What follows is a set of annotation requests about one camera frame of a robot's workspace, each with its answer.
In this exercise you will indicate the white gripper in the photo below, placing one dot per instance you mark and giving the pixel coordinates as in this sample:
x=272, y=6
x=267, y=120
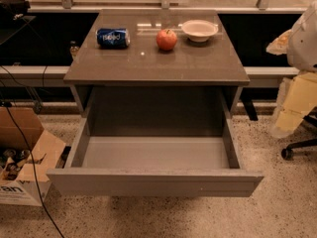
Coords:
x=303, y=47

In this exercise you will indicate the blue pepsi can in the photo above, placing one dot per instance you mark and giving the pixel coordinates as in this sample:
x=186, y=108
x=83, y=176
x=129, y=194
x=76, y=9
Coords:
x=118, y=38

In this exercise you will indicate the grey cabinet with glossy top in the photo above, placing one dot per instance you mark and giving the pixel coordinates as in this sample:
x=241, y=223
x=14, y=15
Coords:
x=215, y=63

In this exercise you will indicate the open grey top drawer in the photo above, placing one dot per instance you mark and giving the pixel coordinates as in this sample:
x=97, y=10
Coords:
x=155, y=141

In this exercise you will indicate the white bowl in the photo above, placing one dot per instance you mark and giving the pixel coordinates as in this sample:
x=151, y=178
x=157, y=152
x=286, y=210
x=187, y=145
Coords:
x=199, y=31

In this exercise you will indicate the red apple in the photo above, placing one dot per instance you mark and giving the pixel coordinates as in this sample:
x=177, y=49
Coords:
x=166, y=39

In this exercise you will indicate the small glass bottle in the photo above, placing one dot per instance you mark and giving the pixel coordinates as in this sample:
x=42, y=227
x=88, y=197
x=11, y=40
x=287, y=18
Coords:
x=74, y=48

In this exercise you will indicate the black bag on desk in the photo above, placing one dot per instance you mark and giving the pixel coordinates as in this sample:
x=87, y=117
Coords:
x=13, y=9

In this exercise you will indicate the cardboard box with cans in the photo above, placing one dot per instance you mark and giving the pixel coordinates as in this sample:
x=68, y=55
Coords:
x=28, y=150

